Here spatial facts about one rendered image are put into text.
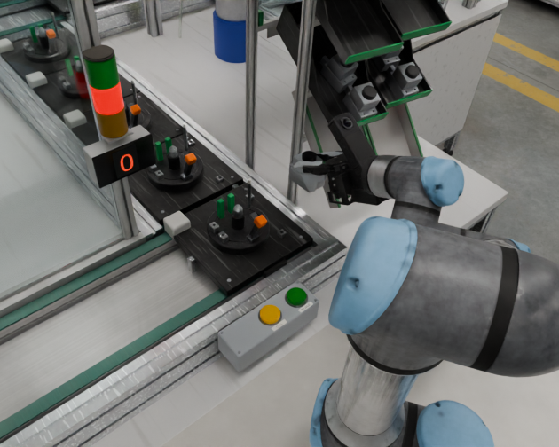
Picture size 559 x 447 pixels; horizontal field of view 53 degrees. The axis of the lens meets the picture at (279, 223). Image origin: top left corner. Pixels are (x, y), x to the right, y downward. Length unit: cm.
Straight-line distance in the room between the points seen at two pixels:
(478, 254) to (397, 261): 7
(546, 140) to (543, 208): 61
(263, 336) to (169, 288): 25
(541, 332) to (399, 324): 11
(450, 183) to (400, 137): 55
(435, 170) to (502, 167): 237
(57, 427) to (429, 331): 72
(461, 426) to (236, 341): 43
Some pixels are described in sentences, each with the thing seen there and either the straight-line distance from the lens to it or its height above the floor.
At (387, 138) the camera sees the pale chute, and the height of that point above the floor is 105.
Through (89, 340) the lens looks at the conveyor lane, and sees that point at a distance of 118.
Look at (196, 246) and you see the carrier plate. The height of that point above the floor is 97.
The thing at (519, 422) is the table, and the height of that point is 86.
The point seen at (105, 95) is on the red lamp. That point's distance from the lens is 99.
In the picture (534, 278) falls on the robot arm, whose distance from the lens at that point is 51.
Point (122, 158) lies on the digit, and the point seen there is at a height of 122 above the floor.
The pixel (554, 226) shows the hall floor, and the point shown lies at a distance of 301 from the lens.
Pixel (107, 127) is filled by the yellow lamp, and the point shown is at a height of 129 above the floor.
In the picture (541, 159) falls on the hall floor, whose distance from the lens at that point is 341.
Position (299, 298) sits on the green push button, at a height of 97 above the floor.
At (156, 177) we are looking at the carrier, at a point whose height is 99.
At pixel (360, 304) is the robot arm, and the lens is 49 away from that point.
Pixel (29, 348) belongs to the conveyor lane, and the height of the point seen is 92.
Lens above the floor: 188
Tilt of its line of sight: 46 degrees down
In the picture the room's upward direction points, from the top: 4 degrees clockwise
